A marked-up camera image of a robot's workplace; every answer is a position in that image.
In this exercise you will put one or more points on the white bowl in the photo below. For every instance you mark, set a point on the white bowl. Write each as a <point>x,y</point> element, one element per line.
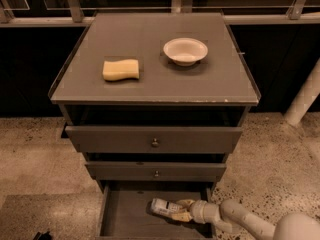
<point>185,51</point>

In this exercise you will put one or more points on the top drawer brass knob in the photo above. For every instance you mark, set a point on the top drawer brass knob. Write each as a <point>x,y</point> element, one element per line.
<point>155,142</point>

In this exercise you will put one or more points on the yellow sponge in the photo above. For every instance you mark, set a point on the yellow sponge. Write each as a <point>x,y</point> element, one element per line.
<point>120,70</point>

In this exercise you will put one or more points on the grey drawer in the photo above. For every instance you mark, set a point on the grey drawer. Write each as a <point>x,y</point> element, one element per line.
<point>126,212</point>
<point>144,171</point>
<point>137,139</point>

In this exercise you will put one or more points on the middle grey drawer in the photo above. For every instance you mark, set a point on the middle grey drawer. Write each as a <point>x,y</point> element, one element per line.
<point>144,171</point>

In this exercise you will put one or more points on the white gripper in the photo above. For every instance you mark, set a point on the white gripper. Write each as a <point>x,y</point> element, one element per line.
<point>197,211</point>

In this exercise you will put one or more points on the metal window railing frame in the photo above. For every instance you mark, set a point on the metal window railing frame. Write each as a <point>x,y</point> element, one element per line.
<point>65,13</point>

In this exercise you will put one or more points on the grey drawer cabinet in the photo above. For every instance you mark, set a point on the grey drawer cabinet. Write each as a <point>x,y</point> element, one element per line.
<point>217,91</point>

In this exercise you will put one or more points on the black object on floor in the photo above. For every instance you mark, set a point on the black object on floor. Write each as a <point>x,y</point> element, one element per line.
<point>42,236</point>

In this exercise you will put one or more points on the bottom grey drawer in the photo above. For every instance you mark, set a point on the bottom grey drawer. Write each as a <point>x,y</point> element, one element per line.
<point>126,212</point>

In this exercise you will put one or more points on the top grey drawer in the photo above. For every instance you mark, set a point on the top grey drawer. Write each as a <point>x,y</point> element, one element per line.
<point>137,139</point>

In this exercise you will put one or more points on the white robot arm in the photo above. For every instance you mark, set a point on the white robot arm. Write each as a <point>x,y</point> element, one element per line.
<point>271,187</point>

